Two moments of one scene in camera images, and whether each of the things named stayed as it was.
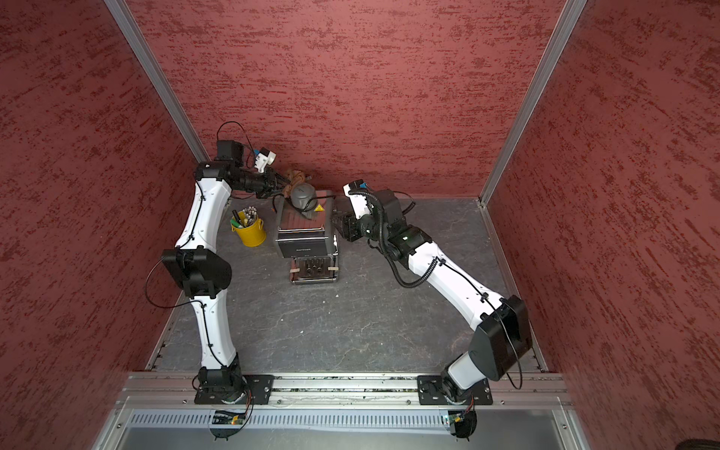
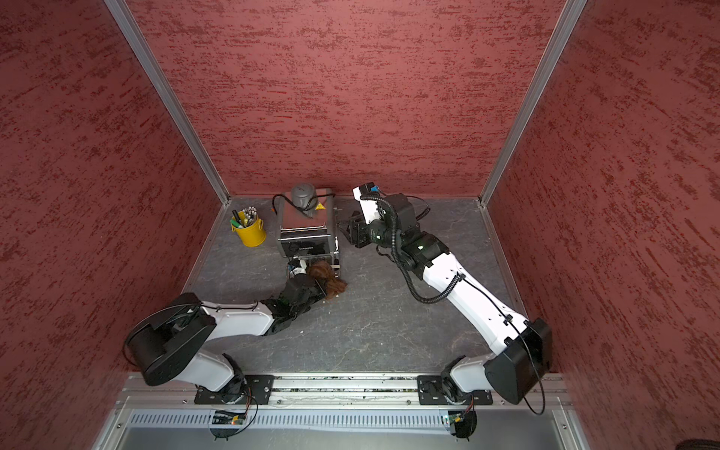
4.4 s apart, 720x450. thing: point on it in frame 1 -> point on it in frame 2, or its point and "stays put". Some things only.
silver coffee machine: (306, 235) stays put
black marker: (238, 218) stays put
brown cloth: (295, 177) -> (322, 271)
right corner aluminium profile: (564, 26) stays put
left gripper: (273, 178) -> (320, 291)
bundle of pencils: (249, 216) stays put
